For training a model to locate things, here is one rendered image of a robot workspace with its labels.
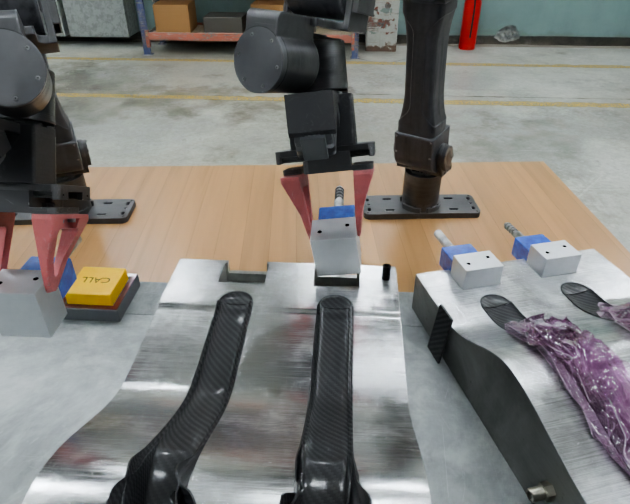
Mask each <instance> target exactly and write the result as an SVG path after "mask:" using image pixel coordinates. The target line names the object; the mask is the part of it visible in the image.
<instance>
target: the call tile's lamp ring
mask: <svg viewBox="0 0 630 504"><path fill-rule="evenodd" d="M127 275H128V277H130V279H129V281H128V282H127V284H126V286H125V287H124V289H123V291H122V292H121V294H120V296H119V297H118V299H117V301H116V302H115V304H114V305H113V306H104V305H81V304H65V303H66V301H67V300H66V297H64V298H63V301H64V304H65V307H66V308H78V309H102V310H117V309H118V307H119V305H120V304H121V302H122V300H123V298H124V297H125V295H126V293H127V292H128V290H129V288H130V287H131V285H132V283H133V281H134V280H135V278H136V276H137V274H127Z"/></svg>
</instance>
